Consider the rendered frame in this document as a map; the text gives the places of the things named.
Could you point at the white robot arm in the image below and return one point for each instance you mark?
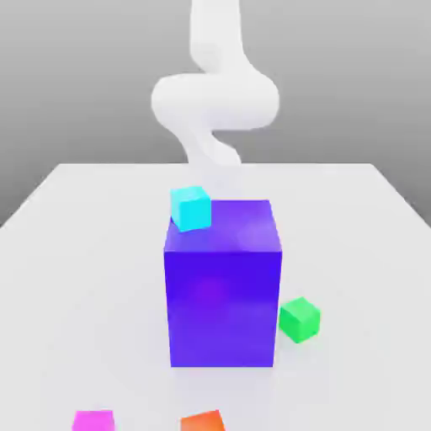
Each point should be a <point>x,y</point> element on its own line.
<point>215,101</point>

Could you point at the small cyan cube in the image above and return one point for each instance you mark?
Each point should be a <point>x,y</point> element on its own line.
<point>192,210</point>

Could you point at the small green cube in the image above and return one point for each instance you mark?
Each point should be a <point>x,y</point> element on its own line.
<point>299,321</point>

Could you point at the small orange cube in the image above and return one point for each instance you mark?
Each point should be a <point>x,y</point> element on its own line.
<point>202,422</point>

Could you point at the small magenta cube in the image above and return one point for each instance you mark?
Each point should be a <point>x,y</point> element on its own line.
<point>93,421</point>

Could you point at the large purple box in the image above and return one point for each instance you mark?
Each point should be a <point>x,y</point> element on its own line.
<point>222,303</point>

